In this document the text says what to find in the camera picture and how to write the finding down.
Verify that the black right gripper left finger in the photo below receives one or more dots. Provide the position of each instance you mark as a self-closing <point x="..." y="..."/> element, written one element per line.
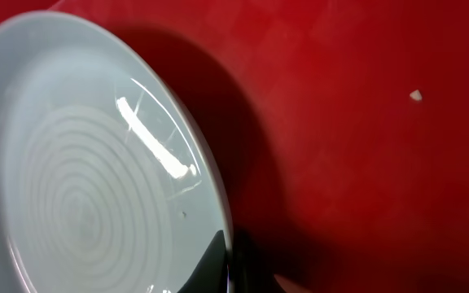
<point x="211" y="273"/>

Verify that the red plastic tray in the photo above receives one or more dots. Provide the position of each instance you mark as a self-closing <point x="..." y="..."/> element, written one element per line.
<point x="341" y="128"/>

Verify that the light blue plate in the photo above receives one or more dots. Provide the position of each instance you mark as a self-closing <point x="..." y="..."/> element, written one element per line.
<point x="104" y="183"/>

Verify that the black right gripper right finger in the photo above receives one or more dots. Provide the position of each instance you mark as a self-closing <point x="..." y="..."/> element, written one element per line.
<point x="249" y="271"/>

